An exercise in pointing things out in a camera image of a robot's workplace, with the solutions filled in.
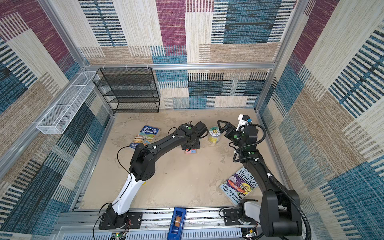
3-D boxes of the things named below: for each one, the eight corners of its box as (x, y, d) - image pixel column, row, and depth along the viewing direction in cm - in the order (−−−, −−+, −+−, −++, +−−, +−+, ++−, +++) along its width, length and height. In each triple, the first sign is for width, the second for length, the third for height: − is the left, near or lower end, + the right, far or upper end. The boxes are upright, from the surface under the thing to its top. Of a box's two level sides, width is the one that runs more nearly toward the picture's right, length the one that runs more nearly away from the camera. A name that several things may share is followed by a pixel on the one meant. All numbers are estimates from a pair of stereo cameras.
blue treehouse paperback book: (130, 148, 102) (128, 144, 99) (146, 127, 113) (145, 124, 110) (147, 154, 99) (145, 151, 96) (161, 132, 110) (160, 129, 107)
